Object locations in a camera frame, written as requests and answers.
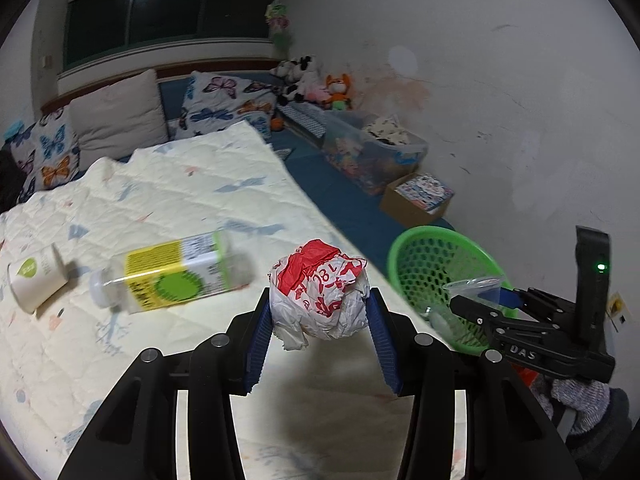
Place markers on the hanging paper decoration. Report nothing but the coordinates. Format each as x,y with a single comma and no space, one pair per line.
279,25

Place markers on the clear plastic cup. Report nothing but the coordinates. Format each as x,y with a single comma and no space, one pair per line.
472,287

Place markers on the blue bed sheet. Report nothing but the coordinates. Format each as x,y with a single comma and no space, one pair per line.
340,195

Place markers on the black white plush toy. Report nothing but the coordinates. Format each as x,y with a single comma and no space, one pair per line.
295,92

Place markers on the white yellow wall sticker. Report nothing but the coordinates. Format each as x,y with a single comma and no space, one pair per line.
619,310

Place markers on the white wall socket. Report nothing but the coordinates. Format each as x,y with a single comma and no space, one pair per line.
47,62

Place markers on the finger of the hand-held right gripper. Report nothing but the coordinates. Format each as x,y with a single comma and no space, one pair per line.
515,297
480,312

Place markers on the yellow green label plastic bottle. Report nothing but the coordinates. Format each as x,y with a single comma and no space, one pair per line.
165,275

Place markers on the patterned cloth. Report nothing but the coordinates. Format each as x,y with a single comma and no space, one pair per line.
390,130

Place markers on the dark window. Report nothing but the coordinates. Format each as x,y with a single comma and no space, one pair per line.
170,15

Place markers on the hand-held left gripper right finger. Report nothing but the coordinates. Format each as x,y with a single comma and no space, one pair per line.
386,345

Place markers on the green plastic basket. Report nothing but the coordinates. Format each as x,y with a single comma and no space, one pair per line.
415,265

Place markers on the orange fox plush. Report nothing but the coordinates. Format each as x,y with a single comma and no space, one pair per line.
337,90

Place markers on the red white paper wrapper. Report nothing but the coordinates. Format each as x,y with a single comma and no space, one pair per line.
320,290

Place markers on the colourful picture book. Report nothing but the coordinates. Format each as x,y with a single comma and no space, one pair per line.
425,191

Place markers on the cream quilted blanket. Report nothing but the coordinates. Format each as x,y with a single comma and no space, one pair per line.
175,195

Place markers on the black white cow plush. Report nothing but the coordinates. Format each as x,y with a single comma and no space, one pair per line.
300,66

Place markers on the beige pillow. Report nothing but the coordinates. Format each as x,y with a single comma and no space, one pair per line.
120,115

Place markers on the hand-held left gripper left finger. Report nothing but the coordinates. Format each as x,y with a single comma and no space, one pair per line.
257,345

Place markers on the butterfly print pillow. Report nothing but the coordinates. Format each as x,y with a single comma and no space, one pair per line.
220,95
50,155

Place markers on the pink plush toy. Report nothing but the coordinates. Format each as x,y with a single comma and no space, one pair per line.
317,94

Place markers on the clear plastic storage box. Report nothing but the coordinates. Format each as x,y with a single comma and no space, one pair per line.
350,155

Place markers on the person's right hand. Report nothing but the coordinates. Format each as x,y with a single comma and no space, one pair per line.
580,405

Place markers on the red plastic object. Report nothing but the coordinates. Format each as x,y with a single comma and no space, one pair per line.
529,376

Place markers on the small orange ball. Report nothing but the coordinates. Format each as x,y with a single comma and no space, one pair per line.
276,124

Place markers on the cardboard box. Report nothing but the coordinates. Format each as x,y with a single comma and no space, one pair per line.
400,212

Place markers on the white paper cup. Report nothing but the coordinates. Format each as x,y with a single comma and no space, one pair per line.
35,280

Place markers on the grey patterned panel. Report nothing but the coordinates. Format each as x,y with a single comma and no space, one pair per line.
305,122

